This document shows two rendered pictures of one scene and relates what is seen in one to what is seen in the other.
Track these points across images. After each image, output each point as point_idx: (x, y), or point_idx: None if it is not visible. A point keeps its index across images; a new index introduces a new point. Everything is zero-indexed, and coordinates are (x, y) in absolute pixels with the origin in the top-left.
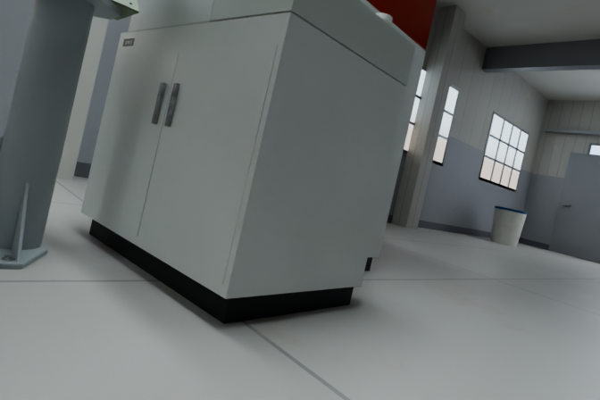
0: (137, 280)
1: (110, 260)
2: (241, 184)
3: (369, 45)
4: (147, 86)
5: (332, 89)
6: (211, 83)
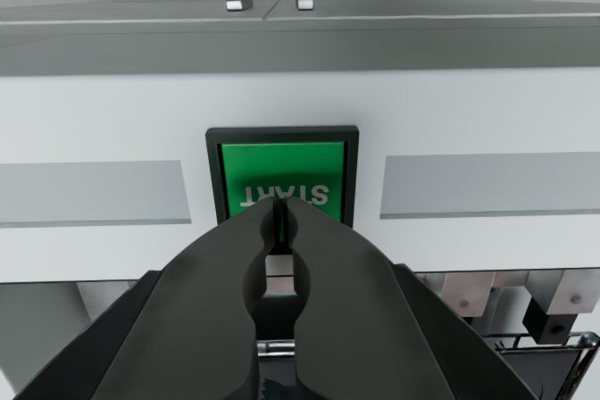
0: None
1: None
2: (26, 6)
3: None
4: (398, 8)
5: None
6: (82, 13)
